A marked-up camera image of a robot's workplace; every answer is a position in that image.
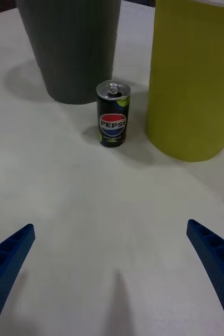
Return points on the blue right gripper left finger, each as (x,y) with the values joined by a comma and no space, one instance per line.
(4,273)

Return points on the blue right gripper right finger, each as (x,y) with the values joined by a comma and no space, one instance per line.
(216,260)

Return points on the black drink can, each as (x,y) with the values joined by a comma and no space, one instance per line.
(113,115)

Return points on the yellow-green plastic waste bin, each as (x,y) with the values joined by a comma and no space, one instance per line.
(193,78)

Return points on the grey plastic waste bin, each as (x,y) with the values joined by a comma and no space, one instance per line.
(69,47)

